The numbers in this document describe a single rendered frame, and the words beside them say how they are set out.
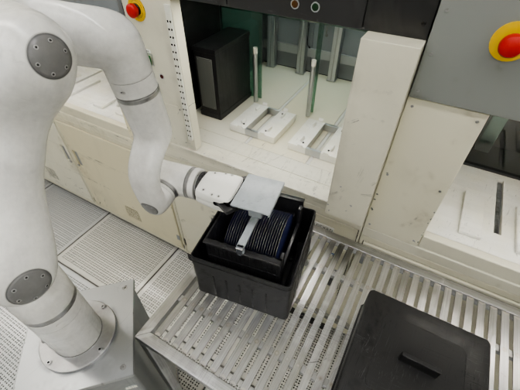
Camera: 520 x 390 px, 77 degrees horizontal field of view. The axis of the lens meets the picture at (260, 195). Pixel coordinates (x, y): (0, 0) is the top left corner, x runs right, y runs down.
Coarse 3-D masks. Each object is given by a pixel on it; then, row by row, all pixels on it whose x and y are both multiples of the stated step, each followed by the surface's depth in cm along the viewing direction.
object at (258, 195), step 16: (256, 176) 84; (240, 192) 80; (256, 192) 80; (272, 192) 80; (256, 208) 76; (272, 208) 76; (288, 208) 95; (224, 224) 93; (208, 240) 82; (240, 240) 79; (208, 256) 88; (224, 256) 85; (240, 256) 82; (256, 256) 78; (288, 256) 87; (256, 272) 84; (272, 272) 82
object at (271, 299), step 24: (216, 216) 95; (312, 216) 98; (216, 264) 83; (288, 264) 102; (216, 288) 92; (240, 288) 86; (264, 288) 82; (288, 288) 78; (264, 312) 91; (288, 312) 88
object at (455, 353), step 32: (384, 320) 80; (416, 320) 80; (352, 352) 74; (384, 352) 74; (416, 352) 74; (448, 352) 74; (480, 352) 74; (352, 384) 70; (384, 384) 70; (416, 384) 70; (448, 384) 70; (480, 384) 70
